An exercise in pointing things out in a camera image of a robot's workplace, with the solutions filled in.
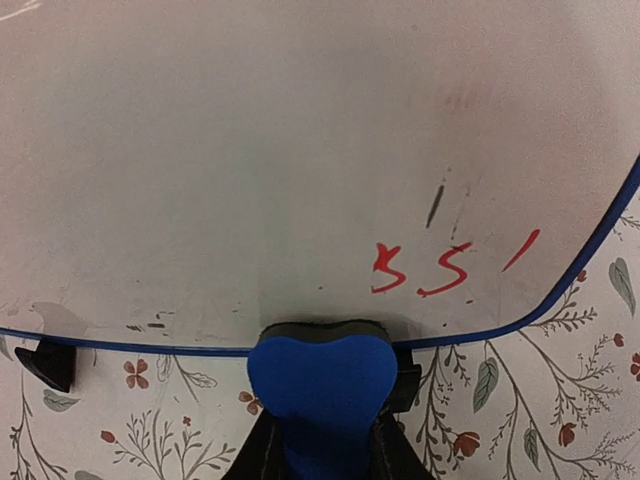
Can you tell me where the floral patterned tablecloth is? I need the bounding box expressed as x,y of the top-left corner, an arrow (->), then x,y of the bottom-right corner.
1,165 -> 639,479

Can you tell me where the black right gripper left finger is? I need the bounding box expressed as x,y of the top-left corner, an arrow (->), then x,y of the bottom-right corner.
222,412 -> 285,480

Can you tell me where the blue whiteboard eraser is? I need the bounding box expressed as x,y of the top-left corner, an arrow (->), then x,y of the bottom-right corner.
248,320 -> 398,479

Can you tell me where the small blue-framed whiteboard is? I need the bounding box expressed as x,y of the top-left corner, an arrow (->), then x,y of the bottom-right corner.
1,1 -> 639,356

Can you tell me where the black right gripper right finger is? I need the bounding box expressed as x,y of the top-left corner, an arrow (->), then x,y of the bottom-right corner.
368,408 -> 434,480

